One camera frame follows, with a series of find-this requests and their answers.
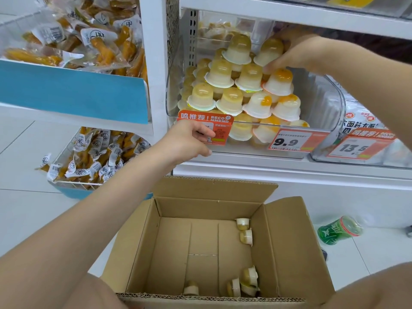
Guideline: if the white noodle packet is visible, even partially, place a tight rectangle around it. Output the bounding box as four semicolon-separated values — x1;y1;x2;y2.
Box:
341;104;391;130

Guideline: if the wire basket with blue panel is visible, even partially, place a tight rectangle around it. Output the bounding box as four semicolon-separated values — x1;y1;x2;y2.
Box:
0;9;152;125

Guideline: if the brown cardboard box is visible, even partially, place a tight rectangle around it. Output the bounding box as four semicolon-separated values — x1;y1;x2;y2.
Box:
101;176;336;309

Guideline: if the orange promotion tag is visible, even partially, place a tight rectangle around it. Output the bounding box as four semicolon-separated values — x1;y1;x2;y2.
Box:
177;109;234;146

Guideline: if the white shelf unit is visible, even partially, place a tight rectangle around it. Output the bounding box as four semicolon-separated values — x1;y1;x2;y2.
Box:
138;0;412;229

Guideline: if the green plastic bottle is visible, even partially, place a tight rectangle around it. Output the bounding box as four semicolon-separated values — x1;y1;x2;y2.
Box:
318;216;364;245

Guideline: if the large orange price tag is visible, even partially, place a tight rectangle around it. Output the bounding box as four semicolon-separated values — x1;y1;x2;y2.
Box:
327;128;398;159

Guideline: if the person's right forearm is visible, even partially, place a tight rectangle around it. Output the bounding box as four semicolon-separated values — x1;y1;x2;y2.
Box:
314;35;412;151

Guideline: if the white orange price tag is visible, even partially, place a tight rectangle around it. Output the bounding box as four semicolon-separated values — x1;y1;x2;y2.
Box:
268;129;330;152

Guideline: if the person's right leg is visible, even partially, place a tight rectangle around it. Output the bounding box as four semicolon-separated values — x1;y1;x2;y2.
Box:
319;262;412;309

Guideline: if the person's left hand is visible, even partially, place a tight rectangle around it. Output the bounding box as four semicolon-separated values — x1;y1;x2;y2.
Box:
160;120;213;168

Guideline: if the pile of jelly cups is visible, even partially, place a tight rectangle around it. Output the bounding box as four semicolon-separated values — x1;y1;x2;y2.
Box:
177;33;310;146

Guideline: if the person's leg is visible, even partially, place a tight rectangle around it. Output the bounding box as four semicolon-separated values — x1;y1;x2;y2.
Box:
63;273;144;309
319;262;412;309

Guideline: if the heap of yellow snack packets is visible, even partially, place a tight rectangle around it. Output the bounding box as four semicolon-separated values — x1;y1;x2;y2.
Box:
35;127;152;190
3;0;148;82

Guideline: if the small wire basket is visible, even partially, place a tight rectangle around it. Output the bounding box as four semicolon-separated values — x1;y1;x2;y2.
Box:
48;127;154;200

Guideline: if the clear plastic bin with packets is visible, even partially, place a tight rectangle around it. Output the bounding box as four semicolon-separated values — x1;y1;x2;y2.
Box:
311;77;412;168

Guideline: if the yellow white jelly cup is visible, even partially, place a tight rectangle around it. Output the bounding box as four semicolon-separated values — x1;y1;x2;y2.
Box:
254;38;284;67

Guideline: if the clear plastic display bin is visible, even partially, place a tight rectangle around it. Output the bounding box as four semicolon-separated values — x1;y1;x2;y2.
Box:
166;9;346;159

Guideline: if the person's left leg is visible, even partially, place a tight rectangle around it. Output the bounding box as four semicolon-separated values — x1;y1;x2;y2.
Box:
63;273;144;309

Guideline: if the person's left forearm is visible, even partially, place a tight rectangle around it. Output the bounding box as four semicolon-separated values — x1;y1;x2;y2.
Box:
0;149;176;309

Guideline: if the person's right hand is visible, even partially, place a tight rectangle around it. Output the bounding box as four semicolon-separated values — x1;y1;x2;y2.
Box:
263;28;322;76

